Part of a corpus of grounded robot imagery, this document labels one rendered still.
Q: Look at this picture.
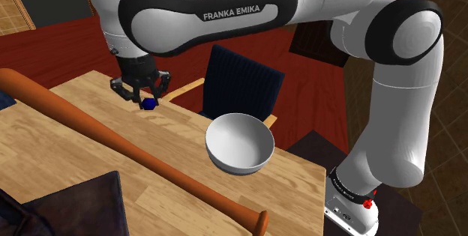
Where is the dark blue wooden-framed chair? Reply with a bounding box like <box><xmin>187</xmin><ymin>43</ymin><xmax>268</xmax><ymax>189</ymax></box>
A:
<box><xmin>162</xmin><ymin>43</ymin><xmax>287</xmax><ymax>130</ymax></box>

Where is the white bowl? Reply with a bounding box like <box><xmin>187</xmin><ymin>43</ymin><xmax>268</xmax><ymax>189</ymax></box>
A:
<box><xmin>204</xmin><ymin>112</ymin><xmax>276</xmax><ymax>177</ymax></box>

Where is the light wooden table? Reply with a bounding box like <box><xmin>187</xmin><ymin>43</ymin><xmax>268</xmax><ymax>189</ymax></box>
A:
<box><xmin>0</xmin><ymin>69</ymin><xmax>327</xmax><ymax>236</ymax></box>

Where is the red rug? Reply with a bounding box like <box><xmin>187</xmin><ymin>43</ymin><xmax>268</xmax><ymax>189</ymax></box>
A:
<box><xmin>0</xmin><ymin>15</ymin><xmax>350</xmax><ymax>154</ymax></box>

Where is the small blue ball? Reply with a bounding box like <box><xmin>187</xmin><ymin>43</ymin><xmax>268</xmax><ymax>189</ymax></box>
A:
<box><xmin>141</xmin><ymin>97</ymin><xmax>158</xmax><ymax>112</ymax></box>

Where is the dark robot stand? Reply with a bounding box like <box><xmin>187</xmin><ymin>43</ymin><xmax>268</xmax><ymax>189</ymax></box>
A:
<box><xmin>285</xmin><ymin>129</ymin><xmax>425</xmax><ymax>236</ymax></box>

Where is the dark brown chair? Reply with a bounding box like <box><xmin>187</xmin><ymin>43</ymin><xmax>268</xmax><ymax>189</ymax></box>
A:
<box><xmin>0</xmin><ymin>170</ymin><xmax>131</xmax><ymax>236</ymax></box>

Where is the brown wooden baseball bat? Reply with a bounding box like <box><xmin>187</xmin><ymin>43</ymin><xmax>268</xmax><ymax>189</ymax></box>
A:
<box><xmin>0</xmin><ymin>67</ymin><xmax>270</xmax><ymax>236</ymax></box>

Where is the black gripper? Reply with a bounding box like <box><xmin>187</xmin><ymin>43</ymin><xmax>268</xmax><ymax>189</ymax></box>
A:
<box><xmin>109</xmin><ymin>53</ymin><xmax>173</xmax><ymax>110</ymax></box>

